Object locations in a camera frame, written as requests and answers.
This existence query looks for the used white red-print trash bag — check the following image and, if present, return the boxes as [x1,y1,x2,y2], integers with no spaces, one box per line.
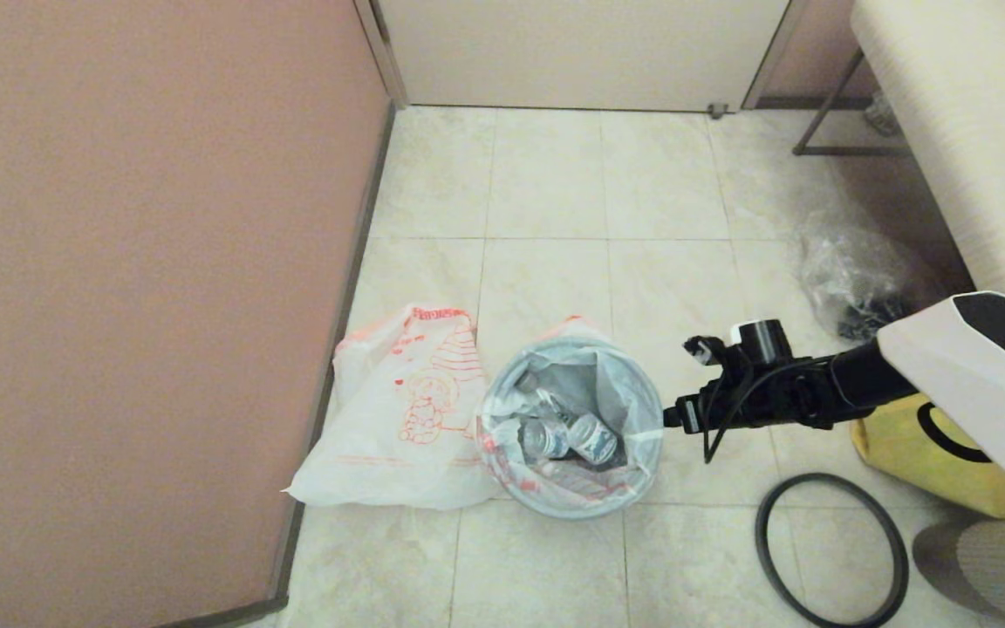
[475,316,665,522]

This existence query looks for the black bin retaining ring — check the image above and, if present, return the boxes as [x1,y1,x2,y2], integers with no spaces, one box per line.
[754,473,910,628]

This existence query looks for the yellow fabric tote bag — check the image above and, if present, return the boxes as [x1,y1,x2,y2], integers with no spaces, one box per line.
[849,392,1005,520]

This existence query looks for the clear plastic bag dark contents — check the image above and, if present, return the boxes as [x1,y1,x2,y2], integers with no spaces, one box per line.
[797,209,948,343]

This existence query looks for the flat white cartoon-print plastic bag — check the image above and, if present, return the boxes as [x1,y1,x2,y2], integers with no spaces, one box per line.
[283,304,503,511]

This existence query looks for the clear plastic water bottle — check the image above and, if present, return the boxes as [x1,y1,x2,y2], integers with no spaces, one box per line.
[520,417,571,461]
[524,384,573,420]
[568,413,621,466]

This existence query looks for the grey ribbed cylinder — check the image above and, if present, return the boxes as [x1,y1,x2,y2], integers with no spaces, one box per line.
[911,519,1005,628]

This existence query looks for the small clear plastic item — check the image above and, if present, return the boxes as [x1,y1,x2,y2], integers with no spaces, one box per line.
[865,92,900,139]

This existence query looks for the white wood-grain table top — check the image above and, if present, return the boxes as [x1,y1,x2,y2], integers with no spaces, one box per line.
[850,0,1005,302]

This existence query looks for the beige door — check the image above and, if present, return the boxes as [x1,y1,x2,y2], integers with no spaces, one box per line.
[376,0,791,114]

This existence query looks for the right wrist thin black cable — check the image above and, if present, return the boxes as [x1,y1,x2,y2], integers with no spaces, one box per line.
[700,358,835,465]

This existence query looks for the right wrist camera black cylinder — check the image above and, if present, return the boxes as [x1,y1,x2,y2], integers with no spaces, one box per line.
[684,319,793,367]

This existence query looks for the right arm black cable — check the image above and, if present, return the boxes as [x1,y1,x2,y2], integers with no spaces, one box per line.
[917,403,992,463]

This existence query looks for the dark metal table frame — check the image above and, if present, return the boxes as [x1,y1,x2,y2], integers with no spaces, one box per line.
[790,48,913,160]

